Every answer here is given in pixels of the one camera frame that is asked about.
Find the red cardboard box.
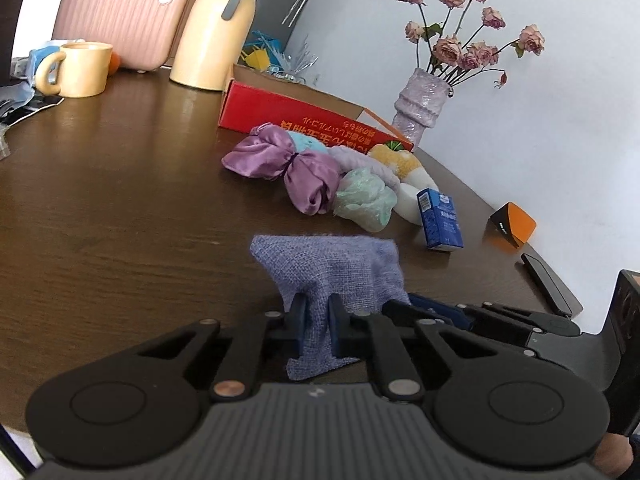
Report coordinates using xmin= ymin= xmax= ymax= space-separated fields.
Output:
xmin=217 ymin=62 xmax=416 ymax=153

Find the person's right forearm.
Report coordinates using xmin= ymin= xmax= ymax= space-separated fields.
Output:
xmin=590 ymin=432 xmax=640 ymax=480

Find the purple satin scrunchie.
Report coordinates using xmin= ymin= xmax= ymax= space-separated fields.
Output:
xmin=221 ymin=124 xmax=342 ymax=217

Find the lilac ribbed vase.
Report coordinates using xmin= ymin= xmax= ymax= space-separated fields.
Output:
xmin=391 ymin=67 xmax=453 ymax=151

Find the light blue fluffy scrunchie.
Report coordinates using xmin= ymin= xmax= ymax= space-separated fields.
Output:
xmin=286 ymin=130 xmax=333 ymax=153

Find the dried pink rose bouquet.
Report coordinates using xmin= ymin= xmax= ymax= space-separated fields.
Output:
xmin=391 ymin=0 xmax=546 ymax=92

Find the small blue carton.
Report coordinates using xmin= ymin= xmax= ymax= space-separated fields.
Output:
xmin=416 ymin=187 xmax=465 ymax=252

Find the orange white plush toy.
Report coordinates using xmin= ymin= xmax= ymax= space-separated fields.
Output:
xmin=369 ymin=141 xmax=440 ymax=226

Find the pale green scrunchie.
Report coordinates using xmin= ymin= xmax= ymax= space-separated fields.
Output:
xmin=332 ymin=167 xmax=397 ymax=233

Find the pink ribbed suitcase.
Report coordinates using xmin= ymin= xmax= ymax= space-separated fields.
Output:
xmin=51 ymin=0 xmax=192 ymax=73

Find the orange black small box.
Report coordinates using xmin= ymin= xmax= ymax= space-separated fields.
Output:
xmin=489 ymin=201 xmax=537 ymax=251

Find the grey refrigerator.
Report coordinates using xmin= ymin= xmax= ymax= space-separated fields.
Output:
xmin=252 ymin=0 xmax=326 ymax=53

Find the cream thermos jug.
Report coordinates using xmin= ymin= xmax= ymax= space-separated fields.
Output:
xmin=169 ymin=0 xmax=268 ymax=92

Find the purple woven cloth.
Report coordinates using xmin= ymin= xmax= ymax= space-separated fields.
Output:
xmin=249 ymin=234 xmax=412 ymax=382

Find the black white plastic bag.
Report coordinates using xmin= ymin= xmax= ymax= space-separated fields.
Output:
xmin=0 ymin=55 xmax=66 ymax=161

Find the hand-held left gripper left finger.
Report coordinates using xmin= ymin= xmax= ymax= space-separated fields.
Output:
xmin=135 ymin=292 xmax=308 ymax=403

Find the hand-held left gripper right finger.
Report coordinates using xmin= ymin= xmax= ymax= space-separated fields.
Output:
xmin=327 ymin=294 xmax=501 ymax=403

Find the blue white soft item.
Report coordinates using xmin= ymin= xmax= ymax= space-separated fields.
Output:
xmin=22 ymin=42 xmax=63 ymax=83

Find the pile of packaged goods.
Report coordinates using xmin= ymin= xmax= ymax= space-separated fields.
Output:
xmin=240 ymin=30 xmax=321 ymax=81

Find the black phone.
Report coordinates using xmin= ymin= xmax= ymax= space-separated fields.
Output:
xmin=520 ymin=252 xmax=584 ymax=318

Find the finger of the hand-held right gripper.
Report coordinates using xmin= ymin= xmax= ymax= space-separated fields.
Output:
xmin=452 ymin=301 xmax=583 ymax=361
xmin=381 ymin=294 xmax=476 ymax=333

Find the yellow mug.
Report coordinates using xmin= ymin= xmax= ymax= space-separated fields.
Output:
xmin=34 ymin=41 xmax=114 ymax=98

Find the lavender plush scrunchie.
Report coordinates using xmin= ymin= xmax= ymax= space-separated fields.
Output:
xmin=327 ymin=145 xmax=401 ymax=193

